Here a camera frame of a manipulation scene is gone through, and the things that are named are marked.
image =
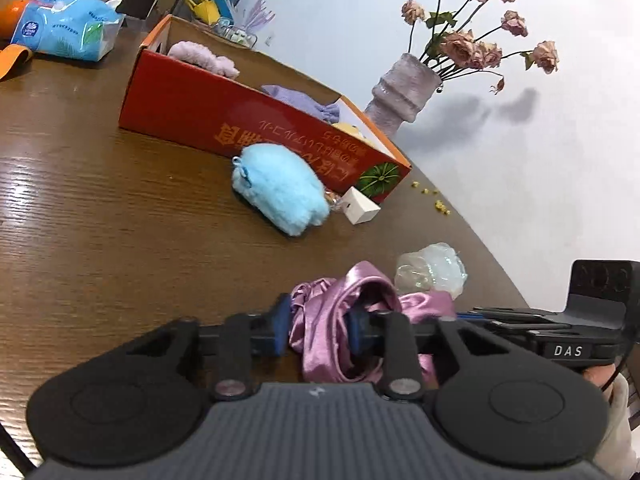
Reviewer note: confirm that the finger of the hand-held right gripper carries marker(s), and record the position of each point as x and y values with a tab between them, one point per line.
505	311
525	325

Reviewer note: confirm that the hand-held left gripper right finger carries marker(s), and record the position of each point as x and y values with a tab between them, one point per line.
357	332

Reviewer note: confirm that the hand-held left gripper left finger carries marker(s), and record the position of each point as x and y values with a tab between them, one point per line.
280	327

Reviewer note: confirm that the pink satin cloth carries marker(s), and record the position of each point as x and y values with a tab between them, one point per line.
325	320

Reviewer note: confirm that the lavender woven cloth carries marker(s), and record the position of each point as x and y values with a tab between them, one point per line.
300	100

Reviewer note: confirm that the red cardboard box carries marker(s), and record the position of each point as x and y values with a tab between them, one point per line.
190	105

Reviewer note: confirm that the person's right forearm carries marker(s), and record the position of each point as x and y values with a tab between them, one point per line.
617	430

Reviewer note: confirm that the yellow soft toy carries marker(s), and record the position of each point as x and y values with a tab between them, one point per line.
347	129

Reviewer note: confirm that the lavender fluffy soft item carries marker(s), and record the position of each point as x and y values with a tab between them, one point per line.
205	57

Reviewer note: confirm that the clear plastic bag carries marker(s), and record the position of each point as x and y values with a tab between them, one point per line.
432	270

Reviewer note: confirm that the scattered yellow petals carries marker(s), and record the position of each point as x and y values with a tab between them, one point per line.
440	205

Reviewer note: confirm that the small white box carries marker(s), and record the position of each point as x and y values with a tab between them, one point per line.
361	206

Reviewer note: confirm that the light blue fluffy plush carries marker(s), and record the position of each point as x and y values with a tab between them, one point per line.
280	187

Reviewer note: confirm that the grey ribbed vase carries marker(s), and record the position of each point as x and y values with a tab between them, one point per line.
400	90

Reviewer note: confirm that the dried pink roses bouquet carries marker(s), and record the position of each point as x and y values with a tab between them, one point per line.
470	47

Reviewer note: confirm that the glass jar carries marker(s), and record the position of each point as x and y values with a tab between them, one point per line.
237	34

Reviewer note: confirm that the dried lavender bunch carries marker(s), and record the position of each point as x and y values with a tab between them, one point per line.
259	12

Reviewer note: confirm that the yellow watering can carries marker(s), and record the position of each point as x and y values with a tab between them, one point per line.
202	7

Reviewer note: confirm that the blue tissue pack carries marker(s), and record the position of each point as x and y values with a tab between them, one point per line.
65	30

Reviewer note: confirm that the orange fruit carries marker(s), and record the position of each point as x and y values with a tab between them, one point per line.
12	17

